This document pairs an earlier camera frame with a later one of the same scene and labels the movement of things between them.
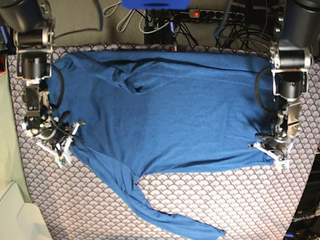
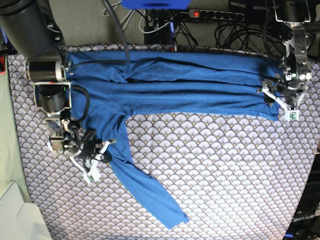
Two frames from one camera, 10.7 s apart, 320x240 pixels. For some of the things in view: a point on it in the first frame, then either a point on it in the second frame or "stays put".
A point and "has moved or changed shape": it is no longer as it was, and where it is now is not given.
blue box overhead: x=155 y=4 stays put
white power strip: x=216 y=14 stays put
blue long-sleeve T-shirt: x=138 y=113 has moved or changed shape
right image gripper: x=277 y=145 → x=289 y=92
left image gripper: x=56 y=135 → x=85 y=154
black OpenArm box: x=305 y=224 stays put
